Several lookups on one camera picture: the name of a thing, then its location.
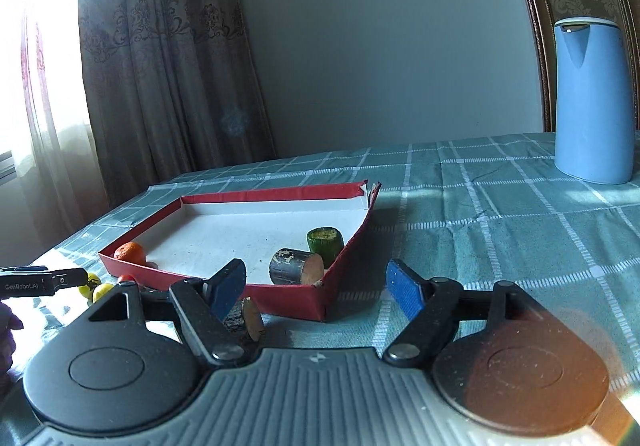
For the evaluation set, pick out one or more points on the sheer white curtain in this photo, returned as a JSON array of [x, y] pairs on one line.
[[60, 126]]

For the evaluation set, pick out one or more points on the teal checked tablecloth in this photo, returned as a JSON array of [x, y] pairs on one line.
[[500, 236]]

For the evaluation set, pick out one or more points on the red cherry tomato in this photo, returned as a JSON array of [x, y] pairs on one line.
[[126, 278]]

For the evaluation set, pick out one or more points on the green cherry tomato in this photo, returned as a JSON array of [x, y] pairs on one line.
[[91, 280], [102, 292]]

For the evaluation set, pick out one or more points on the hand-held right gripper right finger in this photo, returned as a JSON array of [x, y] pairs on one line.
[[405, 293]]

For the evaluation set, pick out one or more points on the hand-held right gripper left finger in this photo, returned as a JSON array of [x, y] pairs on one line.
[[227, 288]]

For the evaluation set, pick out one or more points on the blue electric kettle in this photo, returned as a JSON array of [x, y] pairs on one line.
[[592, 101]]

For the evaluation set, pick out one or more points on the red cardboard box tray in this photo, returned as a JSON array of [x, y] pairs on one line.
[[225, 231]]

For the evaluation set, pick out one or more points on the orange mandarin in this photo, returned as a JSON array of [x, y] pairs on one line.
[[130, 253]]

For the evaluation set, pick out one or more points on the brown patterned curtain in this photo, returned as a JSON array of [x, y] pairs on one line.
[[165, 76]]

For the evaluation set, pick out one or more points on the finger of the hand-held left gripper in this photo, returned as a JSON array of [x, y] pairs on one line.
[[50, 282]]

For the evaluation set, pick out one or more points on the dark sugarcane piece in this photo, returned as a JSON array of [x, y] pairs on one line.
[[252, 318], [292, 268]]

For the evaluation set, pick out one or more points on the green cucumber piece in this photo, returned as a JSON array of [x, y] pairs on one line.
[[325, 245]]

